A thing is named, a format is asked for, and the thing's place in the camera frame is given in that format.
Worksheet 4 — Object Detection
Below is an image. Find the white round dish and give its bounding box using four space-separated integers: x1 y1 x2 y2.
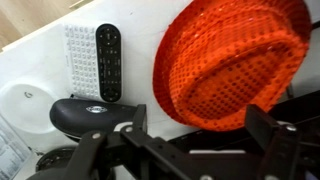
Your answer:
0 83 57 134

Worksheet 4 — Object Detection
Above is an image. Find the white labelled package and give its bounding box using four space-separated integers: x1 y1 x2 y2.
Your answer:
0 117 31 180

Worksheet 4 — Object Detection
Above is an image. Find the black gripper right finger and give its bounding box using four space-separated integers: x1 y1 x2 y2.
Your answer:
245 105 300 157

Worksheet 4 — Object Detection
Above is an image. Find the white remote keyboard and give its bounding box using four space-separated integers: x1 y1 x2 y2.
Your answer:
63 22 122 103

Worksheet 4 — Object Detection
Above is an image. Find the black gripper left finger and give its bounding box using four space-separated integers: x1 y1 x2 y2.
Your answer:
121 104 147 140

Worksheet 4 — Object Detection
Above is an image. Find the red sequin hat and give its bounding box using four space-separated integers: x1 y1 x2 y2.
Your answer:
153 0 312 131

